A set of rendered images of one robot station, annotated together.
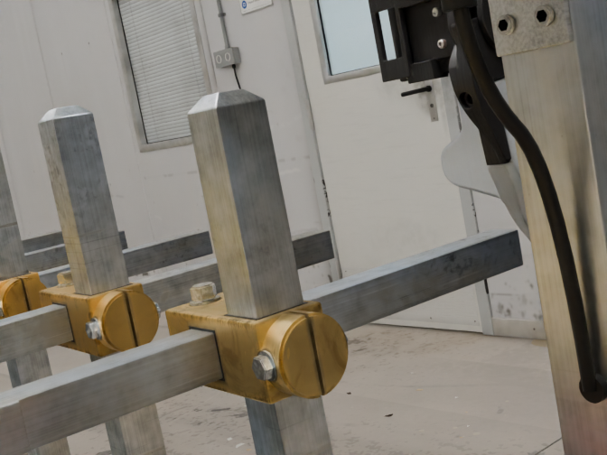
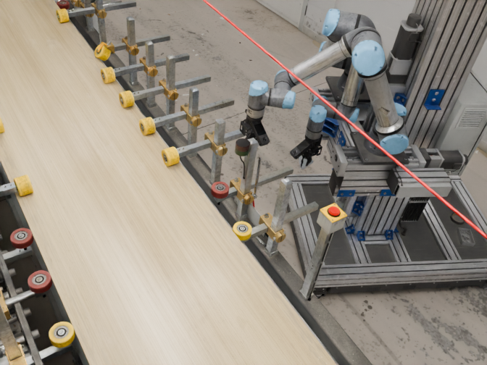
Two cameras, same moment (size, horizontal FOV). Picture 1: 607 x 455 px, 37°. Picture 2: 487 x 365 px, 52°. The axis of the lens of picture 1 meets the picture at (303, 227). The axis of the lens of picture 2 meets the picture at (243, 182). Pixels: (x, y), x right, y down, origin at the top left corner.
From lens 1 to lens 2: 1.88 m
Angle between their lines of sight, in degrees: 36
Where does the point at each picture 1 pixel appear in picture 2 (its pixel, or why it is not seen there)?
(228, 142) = (219, 127)
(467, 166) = not seen: hidden behind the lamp
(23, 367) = (169, 105)
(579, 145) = (247, 163)
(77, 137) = (196, 94)
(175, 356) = (206, 145)
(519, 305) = (314, 25)
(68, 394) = (193, 149)
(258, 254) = (219, 138)
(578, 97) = (248, 161)
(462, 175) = not seen: hidden behind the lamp
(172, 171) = not seen: outside the picture
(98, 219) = (196, 106)
